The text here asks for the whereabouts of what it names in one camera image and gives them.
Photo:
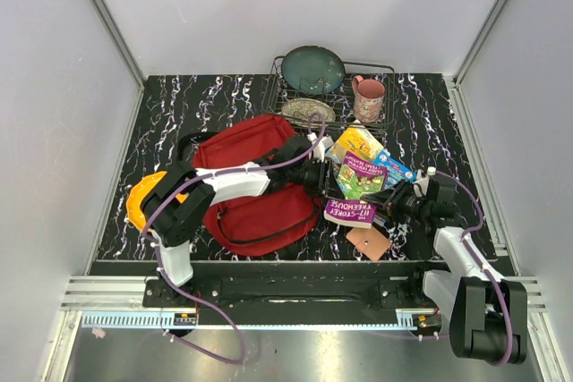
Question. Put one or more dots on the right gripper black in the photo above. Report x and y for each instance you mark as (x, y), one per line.
(381, 197)

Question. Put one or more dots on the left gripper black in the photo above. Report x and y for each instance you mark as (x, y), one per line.
(324, 185)

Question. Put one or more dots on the purple treehouse book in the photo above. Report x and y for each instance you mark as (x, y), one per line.
(356, 179)

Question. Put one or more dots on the blue paperback book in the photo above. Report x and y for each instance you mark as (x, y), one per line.
(396, 171)

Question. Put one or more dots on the yellow paperback book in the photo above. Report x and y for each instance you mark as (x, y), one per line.
(358, 141)

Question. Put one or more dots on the red backpack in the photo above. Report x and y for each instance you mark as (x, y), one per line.
(252, 226)

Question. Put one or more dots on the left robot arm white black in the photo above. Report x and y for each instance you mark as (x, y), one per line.
(253, 195)

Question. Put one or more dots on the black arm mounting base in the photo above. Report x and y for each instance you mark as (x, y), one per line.
(383, 284)

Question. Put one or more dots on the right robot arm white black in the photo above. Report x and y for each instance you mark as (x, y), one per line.
(486, 312)

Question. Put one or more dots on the patterned beige plate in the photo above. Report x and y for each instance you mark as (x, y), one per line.
(299, 110)

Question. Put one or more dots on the pink patterned mug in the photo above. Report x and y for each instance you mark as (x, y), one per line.
(369, 96)

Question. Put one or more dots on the teal ceramic plate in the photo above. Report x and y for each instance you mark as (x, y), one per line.
(313, 70)

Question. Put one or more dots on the orange perforated plate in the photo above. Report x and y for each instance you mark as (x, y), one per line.
(136, 196)

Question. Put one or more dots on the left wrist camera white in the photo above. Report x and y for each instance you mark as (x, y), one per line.
(319, 147)

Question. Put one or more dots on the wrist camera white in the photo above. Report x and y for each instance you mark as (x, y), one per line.
(423, 180)
(319, 147)

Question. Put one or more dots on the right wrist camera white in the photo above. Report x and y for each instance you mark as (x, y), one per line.
(423, 180)

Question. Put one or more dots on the black wire dish rack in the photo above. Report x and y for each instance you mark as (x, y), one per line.
(342, 100)

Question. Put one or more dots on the aluminium frame rail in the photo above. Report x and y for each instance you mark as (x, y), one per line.
(122, 302)

